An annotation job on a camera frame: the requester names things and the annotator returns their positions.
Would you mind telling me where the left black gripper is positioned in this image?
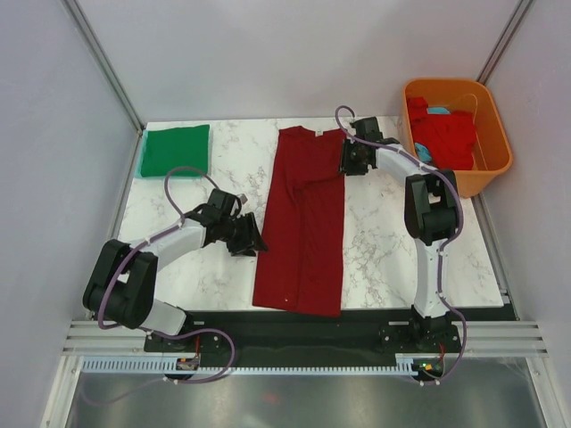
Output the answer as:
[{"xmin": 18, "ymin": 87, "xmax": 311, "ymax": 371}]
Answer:
[{"xmin": 219, "ymin": 212, "xmax": 268, "ymax": 258}]

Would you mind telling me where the dark red t shirt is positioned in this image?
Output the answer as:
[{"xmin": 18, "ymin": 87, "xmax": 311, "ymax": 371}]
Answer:
[{"xmin": 252, "ymin": 127, "xmax": 345, "ymax": 317}]

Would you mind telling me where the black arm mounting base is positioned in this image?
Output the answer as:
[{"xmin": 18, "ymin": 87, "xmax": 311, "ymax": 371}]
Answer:
[{"xmin": 142, "ymin": 304, "xmax": 516, "ymax": 360}]

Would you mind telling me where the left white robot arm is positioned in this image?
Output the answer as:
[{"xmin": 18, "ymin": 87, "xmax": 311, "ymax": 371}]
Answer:
[{"xmin": 83, "ymin": 188, "xmax": 268, "ymax": 350}]

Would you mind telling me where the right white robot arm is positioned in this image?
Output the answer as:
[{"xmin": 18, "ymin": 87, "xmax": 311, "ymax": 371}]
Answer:
[{"xmin": 335, "ymin": 117, "xmax": 464, "ymax": 319}]

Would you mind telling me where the light blue t shirt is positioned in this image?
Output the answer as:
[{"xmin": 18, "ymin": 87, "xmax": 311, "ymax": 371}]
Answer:
[{"xmin": 414, "ymin": 106, "xmax": 451, "ymax": 164}]

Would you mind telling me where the bright red t shirt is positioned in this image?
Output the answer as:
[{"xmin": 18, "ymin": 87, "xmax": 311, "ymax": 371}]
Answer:
[{"xmin": 407, "ymin": 97, "xmax": 477, "ymax": 170}]

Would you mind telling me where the folded green t shirt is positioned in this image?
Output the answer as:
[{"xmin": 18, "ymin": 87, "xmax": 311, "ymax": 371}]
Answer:
[{"xmin": 141, "ymin": 125, "xmax": 210, "ymax": 178}]

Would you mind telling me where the orange plastic basket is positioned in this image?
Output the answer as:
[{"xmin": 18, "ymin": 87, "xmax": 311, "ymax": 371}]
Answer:
[{"xmin": 401, "ymin": 78, "xmax": 513, "ymax": 198}]

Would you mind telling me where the folded teal t shirt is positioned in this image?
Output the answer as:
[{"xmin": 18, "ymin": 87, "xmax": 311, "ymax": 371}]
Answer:
[{"xmin": 134, "ymin": 129, "xmax": 148, "ymax": 179}]

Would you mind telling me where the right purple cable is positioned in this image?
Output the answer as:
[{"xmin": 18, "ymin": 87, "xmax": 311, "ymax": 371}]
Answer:
[{"xmin": 334, "ymin": 104, "xmax": 469, "ymax": 388}]

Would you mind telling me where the purple cable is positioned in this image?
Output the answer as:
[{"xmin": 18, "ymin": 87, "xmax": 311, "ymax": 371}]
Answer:
[
  {"xmin": 334, "ymin": 104, "xmax": 469, "ymax": 388},
  {"xmin": 79, "ymin": 166, "xmax": 236, "ymax": 407}
]

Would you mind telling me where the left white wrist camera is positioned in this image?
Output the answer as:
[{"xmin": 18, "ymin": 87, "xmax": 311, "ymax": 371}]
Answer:
[{"xmin": 236, "ymin": 193, "xmax": 248, "ymax": 205}]

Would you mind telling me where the white slotted cable duct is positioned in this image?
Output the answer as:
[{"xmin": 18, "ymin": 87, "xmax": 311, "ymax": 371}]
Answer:
[{"xmin": 81, "ymin": 348, "xmax": 440, "ymax": 375}]

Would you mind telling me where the aluminium rail profile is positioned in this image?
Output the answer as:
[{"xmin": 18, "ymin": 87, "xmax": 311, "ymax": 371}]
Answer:
[{"xmin": 62, "ymin": 321, "xmax": 548, "ymax": 358}]

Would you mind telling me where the right aluminium frame post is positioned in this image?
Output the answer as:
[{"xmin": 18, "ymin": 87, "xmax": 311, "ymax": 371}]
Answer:
[{"xmin": 476, "ymin": 0, "xmax": 536, "ymax": 86}]

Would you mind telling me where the aluminium frame post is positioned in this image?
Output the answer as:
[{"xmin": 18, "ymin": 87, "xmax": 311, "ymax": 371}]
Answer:
[
  {"xmin": 61, "ymin": 0, "xmax": 145, "ymax": 135},
  {"xmin": 476, "ymin": 0, "xmax": 536, "ymax": 86}
]

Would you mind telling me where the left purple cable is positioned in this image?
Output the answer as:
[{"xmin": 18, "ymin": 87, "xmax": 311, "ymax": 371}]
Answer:
[{"xmin": 79, "ymin": 166, "xmax": 236, "ymax": 407}]

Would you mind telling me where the left aluminium frame post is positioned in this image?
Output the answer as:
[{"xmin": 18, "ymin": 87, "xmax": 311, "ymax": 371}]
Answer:
[{"xmin": 61, "ymin": 0, "xmax": 145, "ymax": 135}]

